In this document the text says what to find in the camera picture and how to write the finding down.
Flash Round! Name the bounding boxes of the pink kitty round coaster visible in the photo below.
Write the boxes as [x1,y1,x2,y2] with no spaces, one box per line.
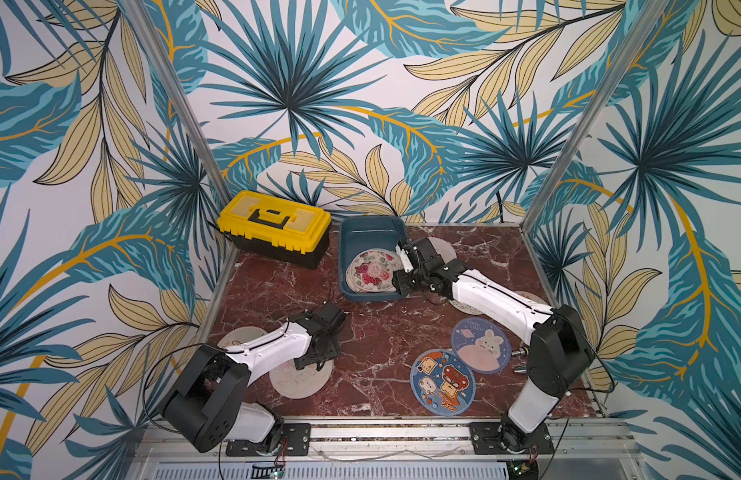
[428,237,457,264]

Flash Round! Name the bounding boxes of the red rose floral coaster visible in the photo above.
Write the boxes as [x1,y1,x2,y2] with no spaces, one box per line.
[346,249,402,293]

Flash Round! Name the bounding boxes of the beige pink figure coaster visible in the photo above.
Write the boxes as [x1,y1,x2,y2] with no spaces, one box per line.
[268,360,334,400]

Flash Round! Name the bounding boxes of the white animal round coaster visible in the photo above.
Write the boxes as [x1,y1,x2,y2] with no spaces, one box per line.
[218,326,266,349]

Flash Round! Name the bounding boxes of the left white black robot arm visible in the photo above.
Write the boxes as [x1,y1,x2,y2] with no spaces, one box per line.
[158,302,346,454]

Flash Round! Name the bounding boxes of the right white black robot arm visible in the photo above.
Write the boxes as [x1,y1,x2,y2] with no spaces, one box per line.
[392,238,596,453]

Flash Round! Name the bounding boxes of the teal plastic storage tray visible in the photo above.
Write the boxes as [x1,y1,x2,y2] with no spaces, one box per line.
[338,216,407,302]

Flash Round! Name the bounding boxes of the green sketch round coaster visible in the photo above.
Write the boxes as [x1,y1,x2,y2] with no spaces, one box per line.
[449,300,482,316]

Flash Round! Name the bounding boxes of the purple bunny round coaster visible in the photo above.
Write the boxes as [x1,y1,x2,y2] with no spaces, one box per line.
[451,317,511,374]

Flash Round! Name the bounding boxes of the pink bow bear coaster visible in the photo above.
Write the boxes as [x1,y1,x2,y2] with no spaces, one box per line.
[515,291,547,304]

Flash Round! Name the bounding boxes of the blue cartoon toast coaster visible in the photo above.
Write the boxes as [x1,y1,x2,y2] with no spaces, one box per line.
[409,349,476,417]

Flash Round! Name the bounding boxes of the yellow black toolbox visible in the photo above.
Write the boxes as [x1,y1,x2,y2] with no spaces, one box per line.
[216,191,332,270]

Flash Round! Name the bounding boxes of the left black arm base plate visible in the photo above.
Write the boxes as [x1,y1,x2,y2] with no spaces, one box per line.
[226,423,312,457]

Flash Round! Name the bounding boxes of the aluminium front frame rail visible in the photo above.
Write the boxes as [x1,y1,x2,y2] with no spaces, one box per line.
[126,418,647,480]

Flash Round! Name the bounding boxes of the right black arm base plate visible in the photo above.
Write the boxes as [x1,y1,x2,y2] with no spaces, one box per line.
[468,422,554,455]

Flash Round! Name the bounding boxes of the left aluminium corner post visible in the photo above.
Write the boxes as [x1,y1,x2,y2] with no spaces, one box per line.
[120,0,232,205]

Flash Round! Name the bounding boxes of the aluminium corner post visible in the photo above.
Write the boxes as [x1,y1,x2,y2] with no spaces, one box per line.
[520,1,669,234]
[120,0,232,205]

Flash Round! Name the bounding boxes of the right aluminium corner post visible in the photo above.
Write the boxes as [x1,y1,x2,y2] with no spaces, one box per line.
[520,1,669,234]

